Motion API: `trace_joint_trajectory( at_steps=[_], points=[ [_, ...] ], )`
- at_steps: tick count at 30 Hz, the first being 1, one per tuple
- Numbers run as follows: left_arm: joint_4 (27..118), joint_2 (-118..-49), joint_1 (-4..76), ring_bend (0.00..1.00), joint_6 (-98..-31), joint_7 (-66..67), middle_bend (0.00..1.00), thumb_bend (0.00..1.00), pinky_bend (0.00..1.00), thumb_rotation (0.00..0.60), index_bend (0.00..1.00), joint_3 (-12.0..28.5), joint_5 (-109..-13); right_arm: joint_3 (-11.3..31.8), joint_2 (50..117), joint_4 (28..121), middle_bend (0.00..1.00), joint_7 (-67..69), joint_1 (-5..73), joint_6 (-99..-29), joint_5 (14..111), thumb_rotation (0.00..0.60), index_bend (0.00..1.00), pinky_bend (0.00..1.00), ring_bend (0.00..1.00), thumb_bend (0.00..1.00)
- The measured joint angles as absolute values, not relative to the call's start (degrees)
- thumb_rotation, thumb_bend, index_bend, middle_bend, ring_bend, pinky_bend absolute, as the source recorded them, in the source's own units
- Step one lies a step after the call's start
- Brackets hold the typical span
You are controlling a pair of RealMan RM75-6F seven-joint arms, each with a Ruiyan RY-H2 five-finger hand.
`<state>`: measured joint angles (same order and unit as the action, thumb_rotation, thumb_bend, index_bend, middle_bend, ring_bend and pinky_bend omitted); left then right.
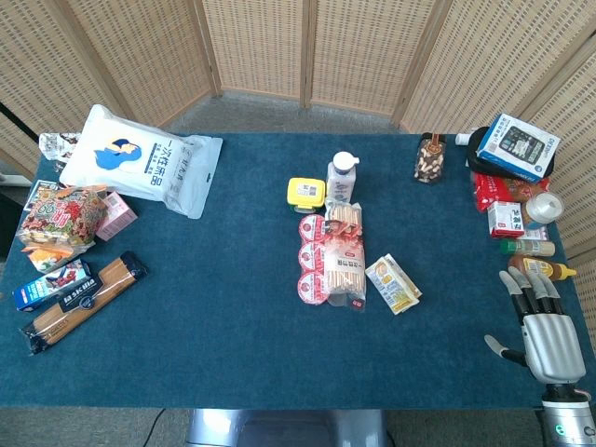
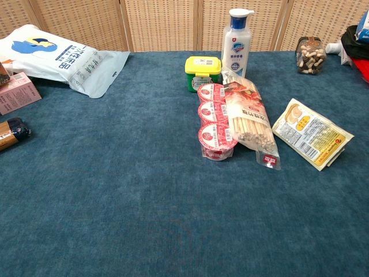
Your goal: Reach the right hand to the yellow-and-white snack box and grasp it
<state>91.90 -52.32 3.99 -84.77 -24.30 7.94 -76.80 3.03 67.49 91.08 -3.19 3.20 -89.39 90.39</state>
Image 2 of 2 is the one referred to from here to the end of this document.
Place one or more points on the chopsticks pack in clear bag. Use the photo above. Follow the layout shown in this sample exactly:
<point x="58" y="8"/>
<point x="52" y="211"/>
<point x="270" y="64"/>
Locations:
<point x="250" y="115"/>

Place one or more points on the yellow snack packet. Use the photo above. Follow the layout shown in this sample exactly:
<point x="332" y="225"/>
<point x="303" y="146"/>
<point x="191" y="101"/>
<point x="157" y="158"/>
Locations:
<point x="312" y="135"/>

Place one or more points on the white bag with blue print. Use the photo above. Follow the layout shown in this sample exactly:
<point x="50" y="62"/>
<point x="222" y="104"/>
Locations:
<point x="60" y="62"/>

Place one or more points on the black cloth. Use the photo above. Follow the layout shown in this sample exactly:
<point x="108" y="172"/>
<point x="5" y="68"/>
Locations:
<point x="355" y="43"/>

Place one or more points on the red yogurt cup multipack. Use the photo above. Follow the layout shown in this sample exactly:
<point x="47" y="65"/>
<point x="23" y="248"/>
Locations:
<point x="214" y="121"/>

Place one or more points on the blue cloth table cover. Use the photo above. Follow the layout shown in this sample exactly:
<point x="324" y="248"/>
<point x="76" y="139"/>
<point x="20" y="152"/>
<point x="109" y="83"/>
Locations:
<point x="161" y="187"/>

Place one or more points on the green tub with yellow lid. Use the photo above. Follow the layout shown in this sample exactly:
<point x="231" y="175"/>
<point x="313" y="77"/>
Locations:
<point x="201" y="72"/>

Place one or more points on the white blue-capped soap bottle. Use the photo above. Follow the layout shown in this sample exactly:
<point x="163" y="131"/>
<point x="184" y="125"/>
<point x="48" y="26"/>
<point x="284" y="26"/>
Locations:
<point x="237" y="43"/>

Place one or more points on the woven rattan folding screen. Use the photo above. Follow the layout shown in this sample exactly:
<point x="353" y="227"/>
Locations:
<point x="173" y="23"/>

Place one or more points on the clear jar of mushroom biscuits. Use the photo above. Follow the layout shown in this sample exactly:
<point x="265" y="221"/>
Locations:
<point x="311" y="57"/>

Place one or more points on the brown noodle pack dark end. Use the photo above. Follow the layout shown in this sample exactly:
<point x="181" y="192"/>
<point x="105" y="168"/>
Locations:
<point x="13" y="132"/>

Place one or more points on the white cylindrical tube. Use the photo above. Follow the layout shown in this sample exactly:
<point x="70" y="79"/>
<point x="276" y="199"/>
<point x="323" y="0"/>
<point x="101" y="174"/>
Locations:
<point x="334" y="48"/>

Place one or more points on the pink carton box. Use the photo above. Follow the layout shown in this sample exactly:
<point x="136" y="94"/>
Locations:
<point x="15" y="93"/>

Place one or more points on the red flat item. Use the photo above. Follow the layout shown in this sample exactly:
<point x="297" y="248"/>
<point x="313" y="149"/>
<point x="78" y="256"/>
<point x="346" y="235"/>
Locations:
<point x="361" y="67"/>

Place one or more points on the dark snack packet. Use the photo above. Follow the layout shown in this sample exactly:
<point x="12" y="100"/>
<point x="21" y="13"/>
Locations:
<point x="3" y="75"/>

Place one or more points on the white blue tissue pack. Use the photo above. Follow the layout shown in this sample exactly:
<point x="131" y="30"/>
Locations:
<point x="363" y="27"/>

